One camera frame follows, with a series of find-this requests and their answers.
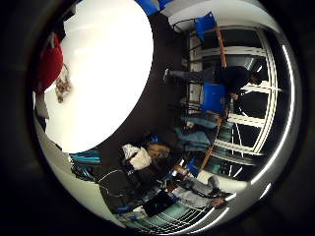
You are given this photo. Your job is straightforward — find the leopard print plush toy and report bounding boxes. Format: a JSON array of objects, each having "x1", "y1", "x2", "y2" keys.
[{"x1": 54, "y1": 64, "x2": 73, "y2": 104}]

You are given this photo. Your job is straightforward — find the blue chair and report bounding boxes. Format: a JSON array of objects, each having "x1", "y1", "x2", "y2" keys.
[
  {"x1": 135, "y1": 0, "x2": 159, "y2": 17},
  {"x1": 200, "y1": 82, "x2": 228, "y2": 115},
  {"x1": 193, "y1": 11, "x2": 219, "y2": 42}
]

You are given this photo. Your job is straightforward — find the blue metal rack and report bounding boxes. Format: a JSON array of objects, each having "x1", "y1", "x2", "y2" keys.
[{"x1": 69, "y1": 149, "x2": 102, "y2": 165}]

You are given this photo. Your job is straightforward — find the standing person in dark clothes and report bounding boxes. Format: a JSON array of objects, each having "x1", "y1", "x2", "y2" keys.
[{"x1": 162, "y1": 65, "x2": 264, "y2": 100}]

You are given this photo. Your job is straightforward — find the seated person in grey top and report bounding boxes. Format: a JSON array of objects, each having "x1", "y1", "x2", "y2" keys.
[{"x1": 169, "y1": 175, "x2": 230, "y2": 209}]

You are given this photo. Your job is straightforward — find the red plush toy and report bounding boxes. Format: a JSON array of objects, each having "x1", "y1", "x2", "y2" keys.
[{"x1": 36, "y1": 33, "x2": 64, "y2": 94}]

